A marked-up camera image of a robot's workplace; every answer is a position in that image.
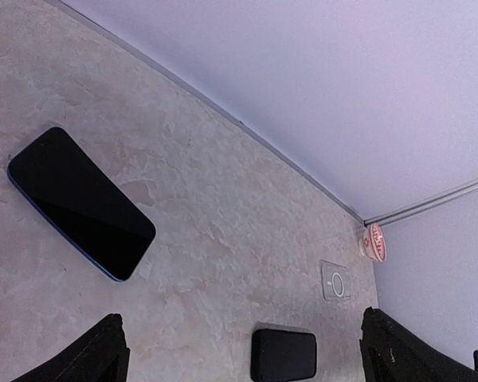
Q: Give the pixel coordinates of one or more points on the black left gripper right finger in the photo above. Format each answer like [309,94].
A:
[390,352]

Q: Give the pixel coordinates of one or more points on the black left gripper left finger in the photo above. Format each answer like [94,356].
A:
[100,354]

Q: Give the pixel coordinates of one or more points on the black smartphone with teal edge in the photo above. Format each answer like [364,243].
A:
[282,355]

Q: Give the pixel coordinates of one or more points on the black phone with purple edge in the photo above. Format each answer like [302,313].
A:
[75,196]

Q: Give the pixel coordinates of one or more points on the red patterned small bowl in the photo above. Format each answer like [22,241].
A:
[372,244]

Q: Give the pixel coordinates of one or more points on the right aluminium frame post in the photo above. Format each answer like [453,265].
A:
[425,205]

